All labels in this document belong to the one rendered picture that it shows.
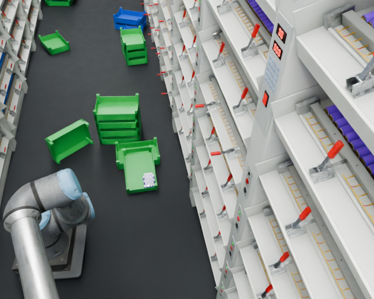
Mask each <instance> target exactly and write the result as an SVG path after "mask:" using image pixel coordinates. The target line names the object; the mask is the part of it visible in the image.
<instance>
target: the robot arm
mask: <svg viewBox="0 0 374 299"><path fill-rule="evenodd" d="M94 217H95V212H94V209H93V206H92V203H91V200H90V198H89V197H88V194H86V193H85V192H84V193H82V190H81V186H80V184H79V182H78V179H77V177H76V175H75V174H74V172H73V171H72V170H71V169H70V168H67V169H64V170H59V171H58V172H56V173H53V174H50V175H48V176H46V177H42V178H41V179H37V180H35V181H33V182H29V183H27V184H25V185H24V186H22V187H21V188H19V189H18V190H17V191H16V192H15V193H14V194H13V196H12V197H11V199H10V200H9V201H8V203H7V205H6V207H5V210H4V214H3V223H4V228H5V229H6V230H7V231H8V232H10V233H11V237H12V242H13V245H14V251H15V256H16V260H17V265H18V270H19V274H20V279H21V284H22V288H23V293H24V299H60V298H59V294H58V290H57V287H56V284H55V280H54V277H53V273H52V269H51V267H50V262H49V261H50V260H54V259H56V258H58V257H60V256H61V255H62V254H63V253H64V252H65V251H66V250H67V248H68V246H69V236H68V234H67V233H66V231H67V230H69V229H72V228H74V227H76V226H78V225H81V224H83V223H85V222H87V221H90V220H92V219H93V218H94Z"/></svg>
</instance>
